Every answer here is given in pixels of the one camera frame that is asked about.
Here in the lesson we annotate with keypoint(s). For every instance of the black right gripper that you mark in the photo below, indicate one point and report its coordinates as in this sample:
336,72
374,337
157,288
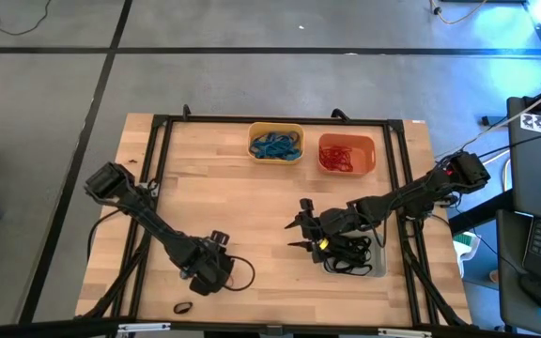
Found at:
336,223

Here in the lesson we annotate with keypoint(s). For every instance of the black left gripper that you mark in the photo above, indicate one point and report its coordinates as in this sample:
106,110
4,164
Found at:
205,263

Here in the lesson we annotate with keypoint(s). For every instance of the thin red rubber band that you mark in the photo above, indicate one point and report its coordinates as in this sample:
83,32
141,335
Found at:
324,162
334,151
344,165

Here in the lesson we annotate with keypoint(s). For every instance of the thin blue rubber band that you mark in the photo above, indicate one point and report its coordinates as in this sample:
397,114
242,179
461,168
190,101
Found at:
295,136

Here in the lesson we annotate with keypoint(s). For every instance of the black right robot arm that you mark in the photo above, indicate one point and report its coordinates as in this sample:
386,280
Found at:
416,192

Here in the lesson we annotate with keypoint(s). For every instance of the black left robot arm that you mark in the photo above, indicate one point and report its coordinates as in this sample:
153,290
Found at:
143,216

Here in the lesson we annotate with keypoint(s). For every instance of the white plastic basket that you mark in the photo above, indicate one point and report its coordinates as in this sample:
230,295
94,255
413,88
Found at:
379,253

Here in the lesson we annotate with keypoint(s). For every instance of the orange plastic basket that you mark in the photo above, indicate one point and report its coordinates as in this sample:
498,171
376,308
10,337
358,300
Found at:
364,150

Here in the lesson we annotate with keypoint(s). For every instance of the yellow plastic basket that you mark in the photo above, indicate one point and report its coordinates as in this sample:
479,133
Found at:
298,129

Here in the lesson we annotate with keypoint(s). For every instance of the black crossbar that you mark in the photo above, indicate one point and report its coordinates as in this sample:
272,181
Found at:
40,328

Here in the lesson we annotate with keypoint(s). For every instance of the black power adapter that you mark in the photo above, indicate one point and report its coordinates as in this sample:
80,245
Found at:
486,120

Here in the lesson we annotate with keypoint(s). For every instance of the dark grey desk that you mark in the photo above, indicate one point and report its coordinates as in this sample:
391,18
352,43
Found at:
533,178

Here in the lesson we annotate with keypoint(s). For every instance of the silver metal bracket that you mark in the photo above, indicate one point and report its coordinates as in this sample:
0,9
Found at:
404,333
143,327

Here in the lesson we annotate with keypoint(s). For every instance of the black aluminium table frame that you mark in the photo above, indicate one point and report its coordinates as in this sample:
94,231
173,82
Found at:
275,119

